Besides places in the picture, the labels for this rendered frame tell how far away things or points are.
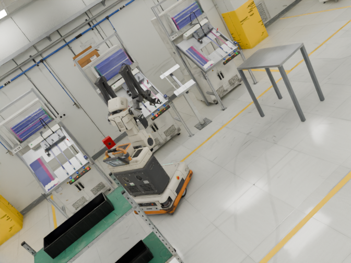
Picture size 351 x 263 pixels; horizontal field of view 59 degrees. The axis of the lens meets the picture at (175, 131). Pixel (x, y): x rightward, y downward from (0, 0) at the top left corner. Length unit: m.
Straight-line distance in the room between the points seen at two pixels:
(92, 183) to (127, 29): 3.15
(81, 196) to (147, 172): 1.82
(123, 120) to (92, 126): 2.91
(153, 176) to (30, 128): 2.09
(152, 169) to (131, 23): 3.75
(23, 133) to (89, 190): 1.25
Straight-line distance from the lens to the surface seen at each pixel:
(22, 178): 6.60
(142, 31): 6.60
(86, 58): 5.12
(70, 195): 4.99
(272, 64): 3.71
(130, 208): 2.44
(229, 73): 5.51
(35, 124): 4.80
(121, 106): 3.56
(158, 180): 3.54
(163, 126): 5.04
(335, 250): 2.70
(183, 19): 5.28
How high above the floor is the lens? 2.16
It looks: 24 degrees down
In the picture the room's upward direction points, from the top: 33 degrees counter-clockwise
